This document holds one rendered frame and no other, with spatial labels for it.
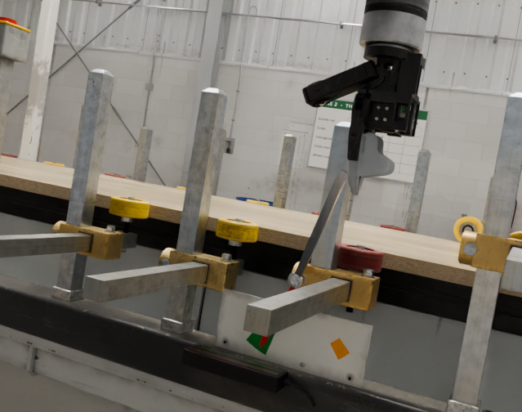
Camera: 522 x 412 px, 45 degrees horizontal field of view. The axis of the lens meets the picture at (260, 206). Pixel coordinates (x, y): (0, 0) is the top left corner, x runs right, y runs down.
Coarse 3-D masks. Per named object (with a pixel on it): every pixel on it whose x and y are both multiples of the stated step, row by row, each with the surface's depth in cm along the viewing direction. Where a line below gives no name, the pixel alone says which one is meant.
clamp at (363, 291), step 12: (312, 276) 100; (324, 276) 99; (336, 276) 99; (348, 276) 98; (360, 276) 98; (360, 288) 97; (372, 288) 97; (348, 300) 98; (360, 300) 97; (372, 300) 98
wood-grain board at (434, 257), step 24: (0, 168) 167; (24, 168) 185; (48, 168) 210; (72, 168) 240; (48, 192) 143; (120, 192) 153; (144, 192) 169; (168, 192) 188; (168, 216) 130; (216, 216) 130; (240, 216) 141; (264, 216) 154; (288, 216) 171; (312, 216) 190; (264, 240) 122; (288, 240) 120; (360, 240) 129; (384, 240) 140; (408, 240) 153; (432, 240) 169; (384, 264) 112; (408, 264) 111; (432, 264) 109; (456, 264) 112
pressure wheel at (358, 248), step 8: (344, 248) 104; (352, 248) 104; (360, 248) 105; (368, 248) 109; (344, 256) 103; (352, 256) 103; (360, 256) 102; (368, 256) 102; (376, 256) 103; (344, 264) 103; (352, 264) 103; (360, 264) 102; (368, 264) 102; (376, 264) 103; (360, 272) 105; (376, 272) 104
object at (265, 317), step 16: (304, 288) 85; (320, 288) 87; (336, 288) 90; (256, 304) 69; (272, 304) 71; (288, 304) 72; (304, 304) 78; (320, 304) 84; (336, 304) 92; (256, 320) 68; (272, 320) 68; (288, 320) 73
